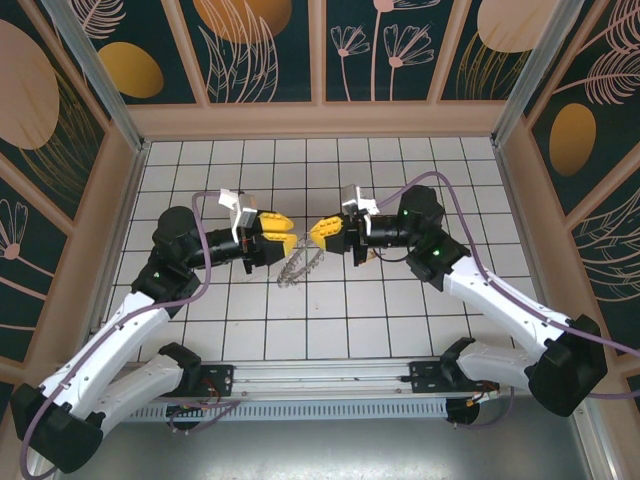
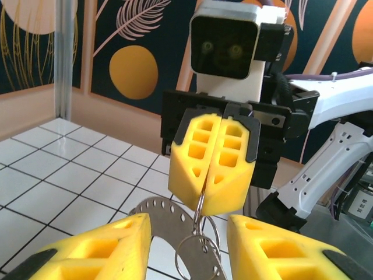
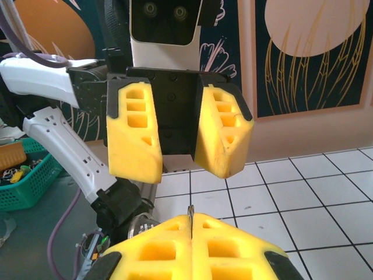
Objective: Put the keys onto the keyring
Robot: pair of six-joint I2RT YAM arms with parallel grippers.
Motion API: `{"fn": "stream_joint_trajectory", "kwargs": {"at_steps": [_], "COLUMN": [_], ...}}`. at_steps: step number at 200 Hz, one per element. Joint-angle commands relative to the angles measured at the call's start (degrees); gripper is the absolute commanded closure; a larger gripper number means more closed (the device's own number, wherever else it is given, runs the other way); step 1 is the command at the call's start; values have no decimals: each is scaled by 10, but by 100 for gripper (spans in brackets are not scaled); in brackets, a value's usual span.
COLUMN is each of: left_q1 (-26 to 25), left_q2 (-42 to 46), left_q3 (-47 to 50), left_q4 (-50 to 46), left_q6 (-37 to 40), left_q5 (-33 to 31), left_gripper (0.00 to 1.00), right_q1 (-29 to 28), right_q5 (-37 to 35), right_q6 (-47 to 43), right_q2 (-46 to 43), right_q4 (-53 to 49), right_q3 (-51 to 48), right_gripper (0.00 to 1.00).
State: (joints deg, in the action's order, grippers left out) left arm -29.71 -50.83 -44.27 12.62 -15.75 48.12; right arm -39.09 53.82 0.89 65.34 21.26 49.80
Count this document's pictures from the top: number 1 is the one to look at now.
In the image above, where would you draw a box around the grey metal base plate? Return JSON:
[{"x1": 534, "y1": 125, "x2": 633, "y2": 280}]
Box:
[{"x1": 27, "y1": 417, "x2": 601, "y2": 480}]

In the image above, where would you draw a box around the slotted grey cable duct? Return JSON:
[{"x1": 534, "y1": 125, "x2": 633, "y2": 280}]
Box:
[{"x1": 119, "y1": 397, "x2": 450, "y2": 424}]

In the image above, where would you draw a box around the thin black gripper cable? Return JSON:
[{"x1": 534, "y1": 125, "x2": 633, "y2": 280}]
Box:
[{"x1": 368, "y1": 251, "x2": 412, "y2": 265}]

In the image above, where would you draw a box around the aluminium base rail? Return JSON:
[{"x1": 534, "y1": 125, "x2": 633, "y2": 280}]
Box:
[{"x1": 119, "y1": 360, "x2": 501, "y2": 402}]

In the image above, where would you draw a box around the aluminium table edge rail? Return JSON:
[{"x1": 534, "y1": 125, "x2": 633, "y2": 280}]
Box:
[
  {"x1": 492, "y1": 141, "x2": 624, "y2": 480},
  {"x1": 88, "y1": 140, "x2": 151, "y2": 337}
]

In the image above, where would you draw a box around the aluminium corner post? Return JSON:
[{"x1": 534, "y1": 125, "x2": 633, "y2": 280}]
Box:
[
  {"x1": 39, "y1": 0, "x2": 151, "y2": 154},
  {"x1": 489, "y1": 0, "x2": 601, "y2": 147}
]

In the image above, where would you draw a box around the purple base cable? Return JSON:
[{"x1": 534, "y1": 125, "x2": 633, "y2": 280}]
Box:
[
  {"x1": 149, "y1": 394, "x2": 239, "y2": 435},
  {"x1": 449, "y1": 389, "x2": 516, "y2": 431}
]

